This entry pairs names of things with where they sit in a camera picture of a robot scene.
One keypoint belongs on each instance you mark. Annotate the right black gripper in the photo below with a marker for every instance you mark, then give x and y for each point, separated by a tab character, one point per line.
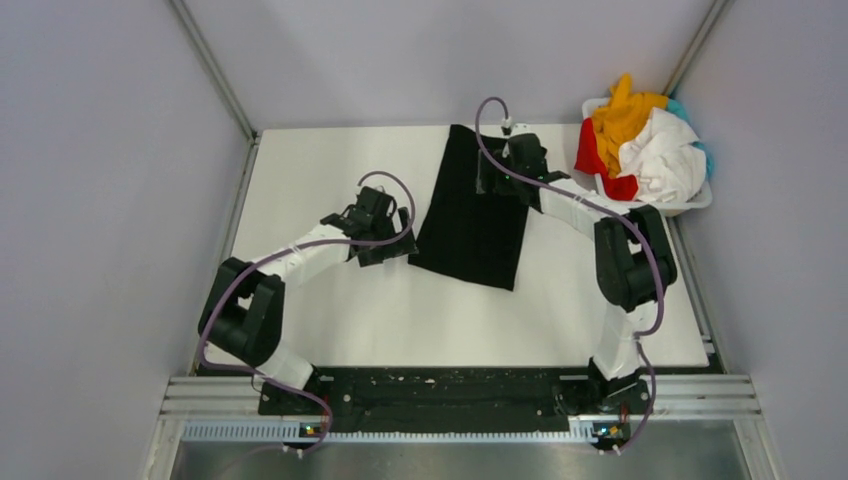
484	167

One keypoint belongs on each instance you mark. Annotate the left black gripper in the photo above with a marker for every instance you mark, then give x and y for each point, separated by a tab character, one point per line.
404	246

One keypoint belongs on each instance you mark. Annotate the black t-shirt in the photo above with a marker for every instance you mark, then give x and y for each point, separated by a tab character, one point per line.
465	235

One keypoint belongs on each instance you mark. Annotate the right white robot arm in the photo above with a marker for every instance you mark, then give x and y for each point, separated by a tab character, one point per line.
633	260

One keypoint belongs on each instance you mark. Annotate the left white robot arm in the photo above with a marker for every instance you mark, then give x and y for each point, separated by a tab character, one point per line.
241	327

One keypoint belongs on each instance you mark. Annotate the red t-shirt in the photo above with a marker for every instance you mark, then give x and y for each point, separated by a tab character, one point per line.
589	162

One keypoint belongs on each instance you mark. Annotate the white t-shirt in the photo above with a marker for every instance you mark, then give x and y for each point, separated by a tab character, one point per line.
663	157

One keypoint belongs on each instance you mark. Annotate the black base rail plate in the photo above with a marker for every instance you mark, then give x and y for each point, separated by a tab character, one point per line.
444	400

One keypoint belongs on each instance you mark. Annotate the white slotted cable duct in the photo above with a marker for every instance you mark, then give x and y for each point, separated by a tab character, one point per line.
307	432

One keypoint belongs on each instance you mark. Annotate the right aluminium frame post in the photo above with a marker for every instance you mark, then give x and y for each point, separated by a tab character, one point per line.
702	34

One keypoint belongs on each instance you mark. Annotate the aluminium frame post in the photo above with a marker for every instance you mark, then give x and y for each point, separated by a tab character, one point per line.
212	68
702	34

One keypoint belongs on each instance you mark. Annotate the left aluminium frame post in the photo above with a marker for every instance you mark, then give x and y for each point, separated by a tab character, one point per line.
212	68

